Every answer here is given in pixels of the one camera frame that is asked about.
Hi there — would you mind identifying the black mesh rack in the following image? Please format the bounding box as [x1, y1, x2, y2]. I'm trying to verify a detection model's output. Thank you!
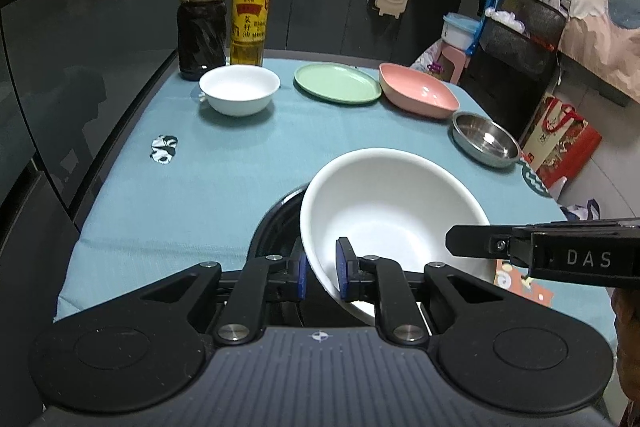
[457, 0, 571, 138]

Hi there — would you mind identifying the panda patch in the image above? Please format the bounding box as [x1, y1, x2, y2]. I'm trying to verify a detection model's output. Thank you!
[151, 134, 179, 166]

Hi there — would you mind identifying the person's right forearm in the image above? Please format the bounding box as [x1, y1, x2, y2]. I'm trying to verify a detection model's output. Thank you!
[611, 288, 640, 427]

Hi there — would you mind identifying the green plate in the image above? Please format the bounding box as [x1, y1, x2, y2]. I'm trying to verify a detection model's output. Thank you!
[293, 62, 383, 106]

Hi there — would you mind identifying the steel bowl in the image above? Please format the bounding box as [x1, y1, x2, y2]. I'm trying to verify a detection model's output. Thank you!
[451, 111, 522, 169]

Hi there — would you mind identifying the pink bowl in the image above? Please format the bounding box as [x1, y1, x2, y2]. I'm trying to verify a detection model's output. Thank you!
[378, 63, 461, 120]

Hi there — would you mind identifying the blue tablecloth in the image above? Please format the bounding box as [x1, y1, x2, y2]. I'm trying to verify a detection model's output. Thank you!
[54, 49, 621, 348]

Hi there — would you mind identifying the red gift bag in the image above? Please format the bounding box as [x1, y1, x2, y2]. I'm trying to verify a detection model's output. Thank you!
[520, 94, 603, 188]

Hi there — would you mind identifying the yellow label oil bottle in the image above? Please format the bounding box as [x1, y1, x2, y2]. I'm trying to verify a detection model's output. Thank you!
[229, 0, 273, 68]

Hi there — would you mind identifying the floral plastic bag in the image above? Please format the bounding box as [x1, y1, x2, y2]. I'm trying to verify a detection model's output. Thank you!
[410, 42, 443, 75]

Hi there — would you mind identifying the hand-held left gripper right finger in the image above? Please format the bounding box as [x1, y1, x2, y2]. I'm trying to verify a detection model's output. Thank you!
[335, 236, 503, 348]

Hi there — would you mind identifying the pink stool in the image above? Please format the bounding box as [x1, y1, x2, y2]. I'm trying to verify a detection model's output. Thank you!
[437, 42, 471, 82]

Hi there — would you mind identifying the small white bowl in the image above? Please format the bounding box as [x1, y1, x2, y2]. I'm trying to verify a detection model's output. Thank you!
[199, 65, 281, 116]

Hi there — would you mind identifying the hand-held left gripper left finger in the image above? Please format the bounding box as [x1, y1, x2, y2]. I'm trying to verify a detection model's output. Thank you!
[140, 249, 308, 348]

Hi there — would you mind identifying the large white bowl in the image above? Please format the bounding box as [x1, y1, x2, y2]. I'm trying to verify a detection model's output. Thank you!
[299, 148, 496, 323]

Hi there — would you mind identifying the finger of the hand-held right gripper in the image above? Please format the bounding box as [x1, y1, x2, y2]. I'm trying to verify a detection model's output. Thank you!
[445, 224, 536, 267]

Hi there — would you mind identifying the white container with blue lid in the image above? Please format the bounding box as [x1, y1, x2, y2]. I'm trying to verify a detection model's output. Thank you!
[442, 13, 483, 48]

